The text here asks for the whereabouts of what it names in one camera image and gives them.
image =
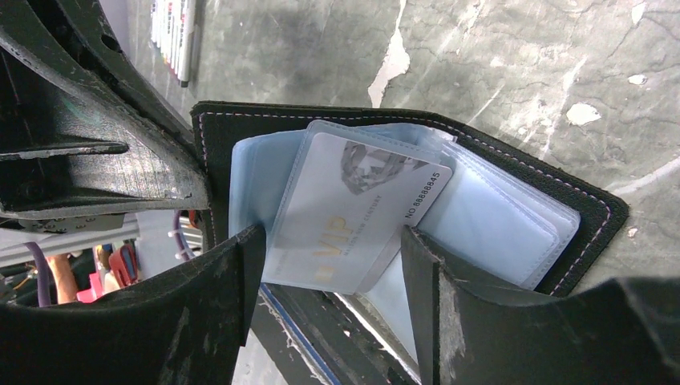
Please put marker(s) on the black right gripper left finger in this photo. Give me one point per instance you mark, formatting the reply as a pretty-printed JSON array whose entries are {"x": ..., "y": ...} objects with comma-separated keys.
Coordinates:
[{"x": 183, "y": 326}]

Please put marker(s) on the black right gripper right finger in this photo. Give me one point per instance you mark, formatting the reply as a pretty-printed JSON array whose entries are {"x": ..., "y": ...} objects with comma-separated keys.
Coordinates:
[{"x": 471, "y": 327}]

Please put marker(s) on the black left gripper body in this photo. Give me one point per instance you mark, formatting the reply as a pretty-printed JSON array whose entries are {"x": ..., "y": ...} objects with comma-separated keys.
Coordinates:
[{"x": 11, "y": 227}]

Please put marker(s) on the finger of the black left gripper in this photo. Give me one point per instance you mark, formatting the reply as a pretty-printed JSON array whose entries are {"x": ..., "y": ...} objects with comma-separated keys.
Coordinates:
[
  {"x": 70, "y": 147},
  {"x": 81, "y": 28}
]

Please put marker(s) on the black leather card holder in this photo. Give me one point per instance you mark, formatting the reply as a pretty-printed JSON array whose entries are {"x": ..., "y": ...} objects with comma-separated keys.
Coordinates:
[{"x": 502, "y": 211}]

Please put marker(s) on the silver VIP card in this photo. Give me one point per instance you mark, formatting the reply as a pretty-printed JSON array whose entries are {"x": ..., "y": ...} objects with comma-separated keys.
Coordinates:
[{"x": 348, "y": 195}]

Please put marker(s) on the rainbow striped card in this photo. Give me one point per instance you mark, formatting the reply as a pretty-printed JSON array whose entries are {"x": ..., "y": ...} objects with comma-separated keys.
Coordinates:
[{"x": 172, "y": 34}]

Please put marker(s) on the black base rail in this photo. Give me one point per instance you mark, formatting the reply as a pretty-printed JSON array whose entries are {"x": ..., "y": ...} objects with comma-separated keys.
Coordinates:
[{"x": 316, "y": 337}]

